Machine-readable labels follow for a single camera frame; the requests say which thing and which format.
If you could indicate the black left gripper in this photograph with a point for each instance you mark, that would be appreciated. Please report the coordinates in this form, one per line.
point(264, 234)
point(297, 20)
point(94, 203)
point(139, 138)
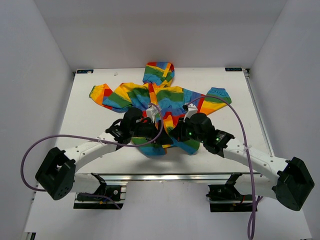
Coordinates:
point(163, 139)

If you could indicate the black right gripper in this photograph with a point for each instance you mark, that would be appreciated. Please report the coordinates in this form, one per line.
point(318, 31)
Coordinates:
point(178, 132)

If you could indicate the rainbow striped kids jacket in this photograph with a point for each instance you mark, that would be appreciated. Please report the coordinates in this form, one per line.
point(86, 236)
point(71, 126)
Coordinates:
point(157, 88)

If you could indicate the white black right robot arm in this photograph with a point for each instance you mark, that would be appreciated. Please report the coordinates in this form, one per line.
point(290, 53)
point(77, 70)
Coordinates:
point(288, 181)

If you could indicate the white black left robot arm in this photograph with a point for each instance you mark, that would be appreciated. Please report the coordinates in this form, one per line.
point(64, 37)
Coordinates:
point(58, 174)

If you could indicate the blue label right corner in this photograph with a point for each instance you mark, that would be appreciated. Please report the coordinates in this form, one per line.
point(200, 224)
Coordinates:
point(233, 69)

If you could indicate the blue label corner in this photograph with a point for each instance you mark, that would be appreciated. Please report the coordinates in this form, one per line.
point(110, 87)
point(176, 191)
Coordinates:
point(84, 71)
point(233, 69)

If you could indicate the blue label left corner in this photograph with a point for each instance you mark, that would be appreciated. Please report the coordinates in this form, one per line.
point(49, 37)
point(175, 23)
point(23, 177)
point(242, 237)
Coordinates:
point(84, 71)

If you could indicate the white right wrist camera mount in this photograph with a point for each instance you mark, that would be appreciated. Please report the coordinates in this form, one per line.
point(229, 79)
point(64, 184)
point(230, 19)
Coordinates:
point(190, 109)

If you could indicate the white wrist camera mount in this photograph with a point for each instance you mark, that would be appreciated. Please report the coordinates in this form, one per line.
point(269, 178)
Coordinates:
point(190, 109)
point(153, 112)

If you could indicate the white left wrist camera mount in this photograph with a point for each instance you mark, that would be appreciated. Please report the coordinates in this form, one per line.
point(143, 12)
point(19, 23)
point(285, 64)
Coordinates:
point(153, 112)

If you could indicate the aluminium table front rail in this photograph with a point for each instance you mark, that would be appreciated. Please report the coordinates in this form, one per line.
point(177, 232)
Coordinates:
point(202, 177)

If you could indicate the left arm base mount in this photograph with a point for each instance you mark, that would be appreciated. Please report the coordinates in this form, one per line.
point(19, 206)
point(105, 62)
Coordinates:
point(92, 192)

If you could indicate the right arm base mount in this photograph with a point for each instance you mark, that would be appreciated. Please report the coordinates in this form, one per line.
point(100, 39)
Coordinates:
point(224, 198)

